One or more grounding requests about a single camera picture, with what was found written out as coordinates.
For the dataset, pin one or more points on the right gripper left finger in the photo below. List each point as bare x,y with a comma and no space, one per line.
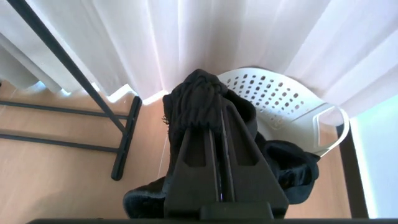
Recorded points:
186,186

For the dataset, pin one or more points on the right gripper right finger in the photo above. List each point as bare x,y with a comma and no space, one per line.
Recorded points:
252,186

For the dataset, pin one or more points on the white laundry basket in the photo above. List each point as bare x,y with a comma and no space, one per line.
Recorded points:
280,99

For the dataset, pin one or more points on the black clothes rack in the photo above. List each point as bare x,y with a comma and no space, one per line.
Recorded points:
62,57

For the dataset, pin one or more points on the beige curtain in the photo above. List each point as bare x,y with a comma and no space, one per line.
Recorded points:
217,31

